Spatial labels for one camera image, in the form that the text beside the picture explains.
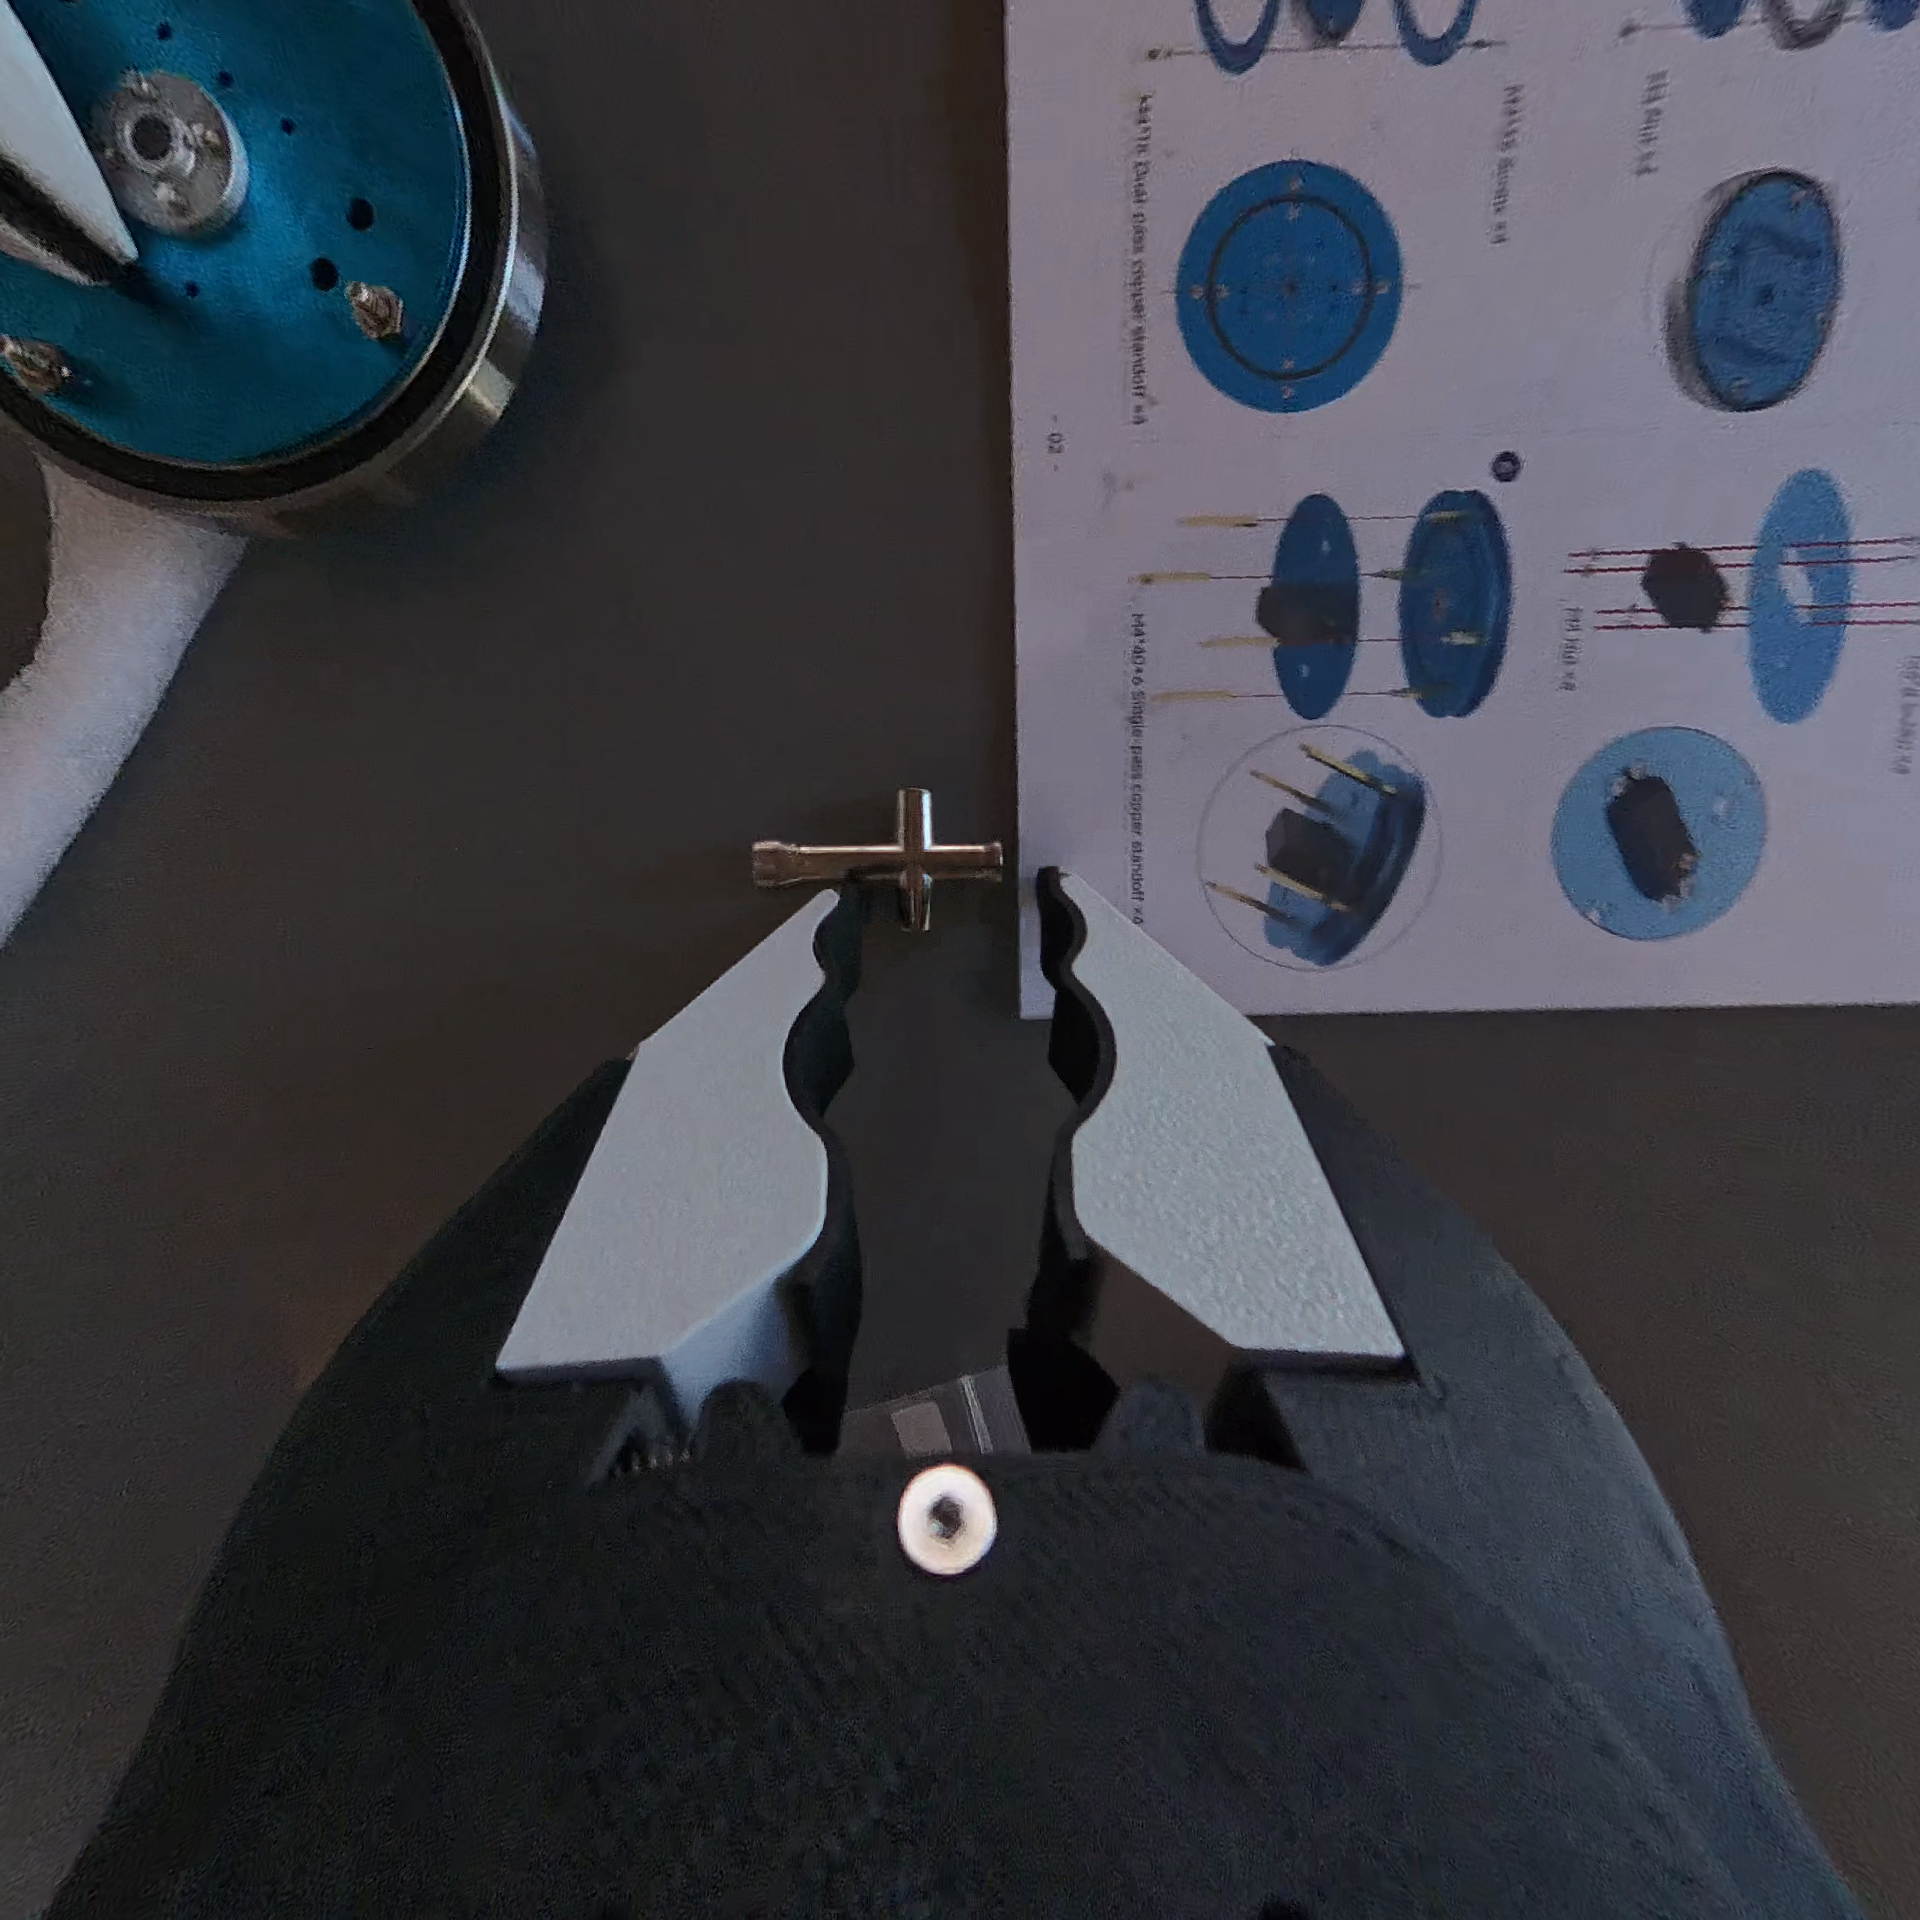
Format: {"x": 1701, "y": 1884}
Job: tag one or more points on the white foam block round hole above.
{"x": 104, "y": 677}

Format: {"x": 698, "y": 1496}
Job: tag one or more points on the white instruction booklet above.
{"x": 1575, "y": 481}

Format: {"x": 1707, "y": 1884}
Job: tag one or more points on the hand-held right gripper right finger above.
{"x": 1215, "y": 1185}

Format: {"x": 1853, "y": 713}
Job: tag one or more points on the metal cross wrench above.
{"x": 919, "y": 858}

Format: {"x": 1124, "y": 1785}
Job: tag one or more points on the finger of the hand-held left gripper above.
{"x": 55, "y": 136}
{"x": 40, "y": 247}

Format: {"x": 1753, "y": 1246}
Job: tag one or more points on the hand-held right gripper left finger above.
{"x": 676, "y": 1185}

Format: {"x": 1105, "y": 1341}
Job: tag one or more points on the blue round bearing plate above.
{"x": 331, "y": 181}

